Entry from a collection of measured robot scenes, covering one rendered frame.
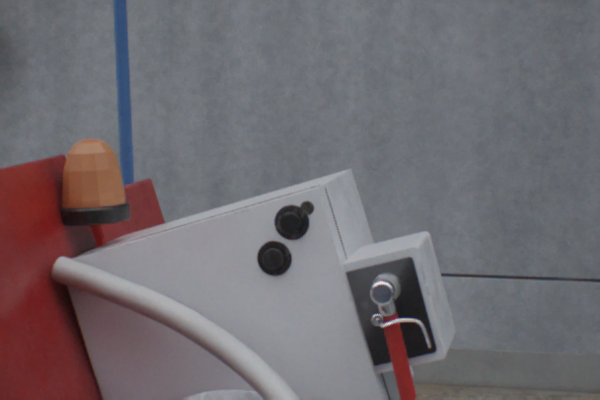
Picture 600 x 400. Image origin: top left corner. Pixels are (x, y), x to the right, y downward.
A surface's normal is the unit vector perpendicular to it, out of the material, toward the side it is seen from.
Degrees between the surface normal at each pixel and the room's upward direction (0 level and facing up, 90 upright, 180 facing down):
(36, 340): 70
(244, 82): 90
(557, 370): 90
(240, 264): 90
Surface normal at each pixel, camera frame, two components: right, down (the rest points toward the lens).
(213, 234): -0.21, 0.10
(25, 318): 0.92, -0.32
